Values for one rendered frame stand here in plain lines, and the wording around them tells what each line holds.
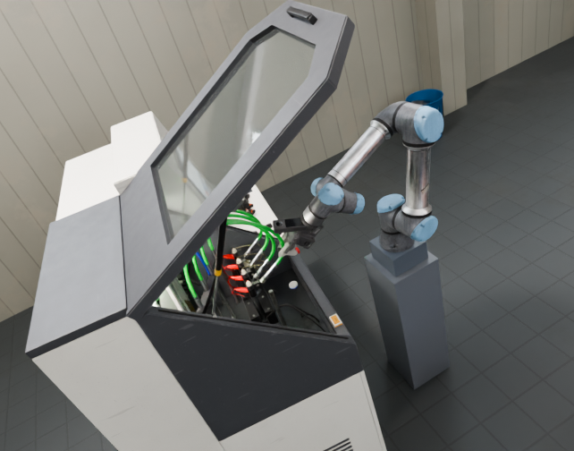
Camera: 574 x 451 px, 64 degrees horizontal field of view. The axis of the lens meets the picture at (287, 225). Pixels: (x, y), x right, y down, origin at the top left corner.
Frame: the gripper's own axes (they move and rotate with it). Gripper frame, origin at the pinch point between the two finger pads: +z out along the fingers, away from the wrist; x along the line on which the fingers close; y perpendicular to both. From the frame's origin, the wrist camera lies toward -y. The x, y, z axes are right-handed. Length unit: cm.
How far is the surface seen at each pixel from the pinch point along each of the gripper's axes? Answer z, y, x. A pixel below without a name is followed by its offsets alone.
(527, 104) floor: -25, 287, 252
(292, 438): 45, 25, -51
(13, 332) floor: 285, -85, 104
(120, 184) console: 18, -58, 29
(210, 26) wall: 42, -12, 257
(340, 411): 31, 39, -44
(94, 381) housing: 22, -53, -48
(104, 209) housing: 22, -61, 18
